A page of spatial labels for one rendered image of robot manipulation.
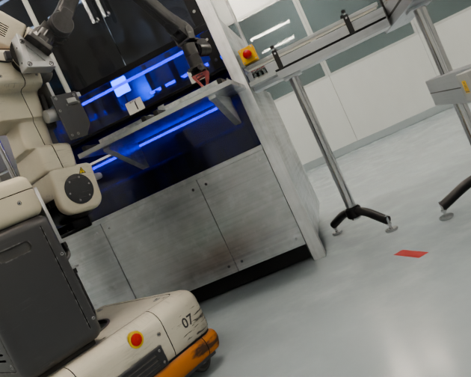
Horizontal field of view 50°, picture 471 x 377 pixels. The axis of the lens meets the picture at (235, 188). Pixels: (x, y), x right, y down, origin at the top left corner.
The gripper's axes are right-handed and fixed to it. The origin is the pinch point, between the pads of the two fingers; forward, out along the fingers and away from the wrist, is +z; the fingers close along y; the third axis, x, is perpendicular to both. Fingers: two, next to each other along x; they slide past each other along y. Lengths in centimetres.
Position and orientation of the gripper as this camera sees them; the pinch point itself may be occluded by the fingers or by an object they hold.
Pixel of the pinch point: (206, 88)
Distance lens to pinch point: 212.1
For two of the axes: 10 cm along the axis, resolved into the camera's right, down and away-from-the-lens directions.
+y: 2.1, -0.5, 9.8
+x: -9.0, 3.9, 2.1
